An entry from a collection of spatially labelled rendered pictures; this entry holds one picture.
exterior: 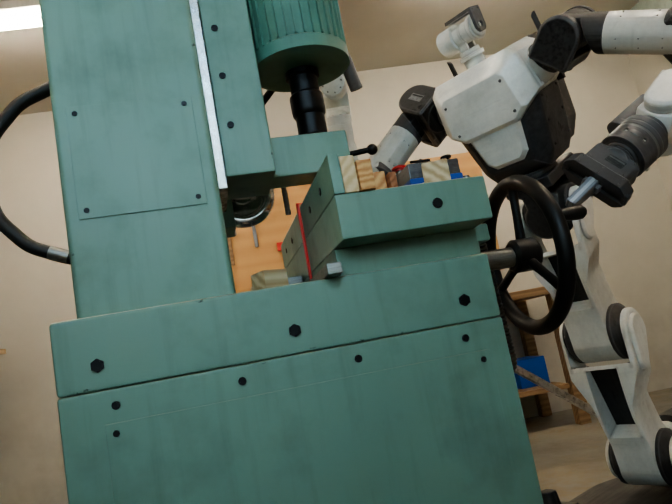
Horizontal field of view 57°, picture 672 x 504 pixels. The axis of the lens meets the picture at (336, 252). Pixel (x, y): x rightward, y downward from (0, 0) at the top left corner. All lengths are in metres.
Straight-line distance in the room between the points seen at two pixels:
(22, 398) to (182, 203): 3.71
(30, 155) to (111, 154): 3.85
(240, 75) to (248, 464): 0.60
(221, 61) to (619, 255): 4.25
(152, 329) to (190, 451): 0.15
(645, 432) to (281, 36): 1.30
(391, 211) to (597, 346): 1.01
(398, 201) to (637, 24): 0.82
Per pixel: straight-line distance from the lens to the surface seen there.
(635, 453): 1.83
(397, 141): 1.69
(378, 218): 0.80
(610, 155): 1.16
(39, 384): 4.53
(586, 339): 1.72
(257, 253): 4.31
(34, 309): 4.56
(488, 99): 1.56
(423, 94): 1.74
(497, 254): 1.12
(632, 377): 1.72
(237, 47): 1.07
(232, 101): 1.03
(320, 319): 0.80
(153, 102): 0.98
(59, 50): 1.04
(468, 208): 0.84
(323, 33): 1.09
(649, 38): 1.49
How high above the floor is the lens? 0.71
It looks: 9 degrees up
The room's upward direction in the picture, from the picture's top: 11 degrees counter-clockwise
